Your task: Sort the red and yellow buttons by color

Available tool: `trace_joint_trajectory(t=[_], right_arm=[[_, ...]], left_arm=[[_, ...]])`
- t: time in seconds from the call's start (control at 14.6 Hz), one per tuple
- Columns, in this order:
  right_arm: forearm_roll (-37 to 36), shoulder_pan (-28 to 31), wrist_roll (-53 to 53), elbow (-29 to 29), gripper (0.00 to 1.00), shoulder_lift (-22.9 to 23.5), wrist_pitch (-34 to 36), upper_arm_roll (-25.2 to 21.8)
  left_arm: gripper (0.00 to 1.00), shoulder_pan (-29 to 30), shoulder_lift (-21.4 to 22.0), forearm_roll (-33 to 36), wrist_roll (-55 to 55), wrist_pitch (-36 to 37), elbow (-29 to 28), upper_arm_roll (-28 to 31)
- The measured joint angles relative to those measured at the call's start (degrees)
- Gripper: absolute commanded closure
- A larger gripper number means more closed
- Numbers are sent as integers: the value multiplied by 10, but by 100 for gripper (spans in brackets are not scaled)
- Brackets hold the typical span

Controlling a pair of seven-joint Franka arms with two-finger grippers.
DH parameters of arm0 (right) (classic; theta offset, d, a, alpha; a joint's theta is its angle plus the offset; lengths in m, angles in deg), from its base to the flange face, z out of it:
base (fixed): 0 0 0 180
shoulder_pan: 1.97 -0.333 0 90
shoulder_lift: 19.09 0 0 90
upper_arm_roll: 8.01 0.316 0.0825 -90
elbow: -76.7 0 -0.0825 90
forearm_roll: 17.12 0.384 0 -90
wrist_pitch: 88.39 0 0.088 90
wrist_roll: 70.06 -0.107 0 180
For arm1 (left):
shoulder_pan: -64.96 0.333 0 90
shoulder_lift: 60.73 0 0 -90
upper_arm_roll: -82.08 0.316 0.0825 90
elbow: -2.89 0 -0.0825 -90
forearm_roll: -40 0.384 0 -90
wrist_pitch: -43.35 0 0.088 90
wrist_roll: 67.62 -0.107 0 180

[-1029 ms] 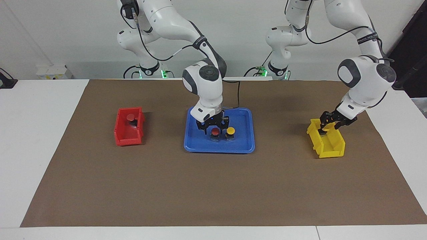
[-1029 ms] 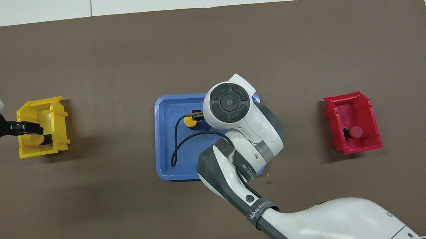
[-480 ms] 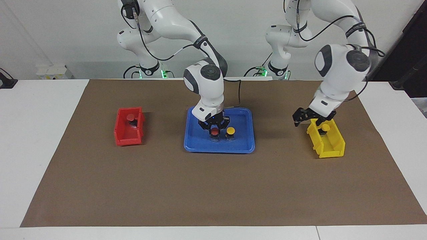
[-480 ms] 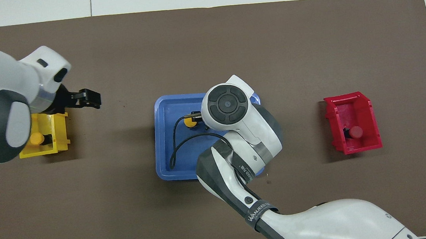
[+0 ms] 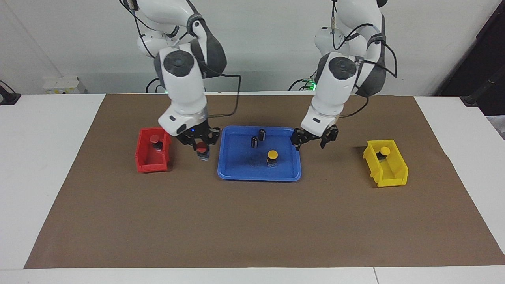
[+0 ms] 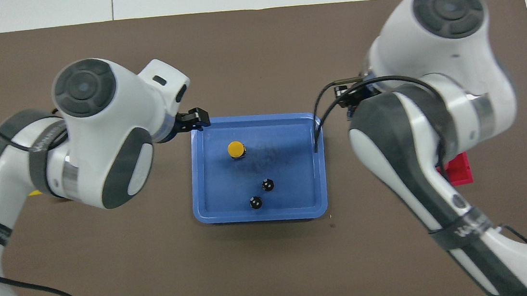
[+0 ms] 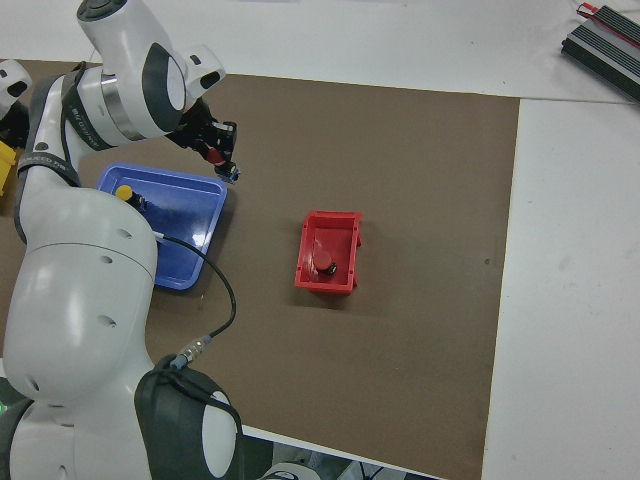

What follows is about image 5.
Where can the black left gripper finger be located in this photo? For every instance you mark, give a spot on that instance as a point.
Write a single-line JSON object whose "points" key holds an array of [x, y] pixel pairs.
{"points": [[330, 136], [299, 139]]}

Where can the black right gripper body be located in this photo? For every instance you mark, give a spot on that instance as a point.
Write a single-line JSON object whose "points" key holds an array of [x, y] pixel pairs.
{"points": [[195, 132]]}

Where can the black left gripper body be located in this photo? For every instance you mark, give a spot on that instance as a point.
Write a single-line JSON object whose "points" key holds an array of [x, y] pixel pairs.
{"points": [[317, 132]]}

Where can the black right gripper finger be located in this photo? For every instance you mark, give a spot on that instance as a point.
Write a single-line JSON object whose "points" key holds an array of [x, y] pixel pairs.
{"points": [[192, 145], [213, 136]]}

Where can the red push button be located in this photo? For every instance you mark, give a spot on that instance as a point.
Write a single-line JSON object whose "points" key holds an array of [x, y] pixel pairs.
{"points": [[202, 150], [154, 139]]}

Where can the yellow push button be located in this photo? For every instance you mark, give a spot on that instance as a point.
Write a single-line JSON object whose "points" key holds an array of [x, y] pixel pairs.
{"points": [[385, 150], [272, 154]]}

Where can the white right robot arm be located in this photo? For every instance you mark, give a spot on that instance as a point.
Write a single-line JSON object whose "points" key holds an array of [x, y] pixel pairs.
{"points": [[183, 86]]}

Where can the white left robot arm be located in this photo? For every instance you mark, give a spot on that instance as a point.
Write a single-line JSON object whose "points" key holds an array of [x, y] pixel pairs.
{"points": [[335, 90]]}

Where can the black cylinder component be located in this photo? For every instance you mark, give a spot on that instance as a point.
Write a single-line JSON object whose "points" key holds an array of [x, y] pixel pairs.
{"points": [[254, 142], [262, 134]]}

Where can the blue plastic tray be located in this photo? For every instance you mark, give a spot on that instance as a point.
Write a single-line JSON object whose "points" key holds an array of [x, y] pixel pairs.
{"points": [[244, 169]]}

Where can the red plastic bin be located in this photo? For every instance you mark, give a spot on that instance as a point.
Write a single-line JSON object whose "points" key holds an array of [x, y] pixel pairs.
{"points": [[144, 161]]}

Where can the yellow plastic bin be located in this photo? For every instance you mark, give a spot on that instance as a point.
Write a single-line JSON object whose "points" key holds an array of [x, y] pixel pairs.
{"points": [[390, 173]]}

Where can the brown table mat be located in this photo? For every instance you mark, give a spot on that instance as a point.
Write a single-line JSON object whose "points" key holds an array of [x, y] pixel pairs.
{"points": [[252, 221]]}

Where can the white power strip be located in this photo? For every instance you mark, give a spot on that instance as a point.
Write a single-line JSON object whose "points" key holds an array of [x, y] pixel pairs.
{"points": [[63, 85]]}

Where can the black stand pole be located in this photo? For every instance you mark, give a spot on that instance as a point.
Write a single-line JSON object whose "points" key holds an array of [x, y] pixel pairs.
{"points": [[483, 88]]}

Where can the black clamp mount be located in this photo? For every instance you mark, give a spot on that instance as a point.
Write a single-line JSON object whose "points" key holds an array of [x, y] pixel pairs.
{"points": [[8, 96]]}

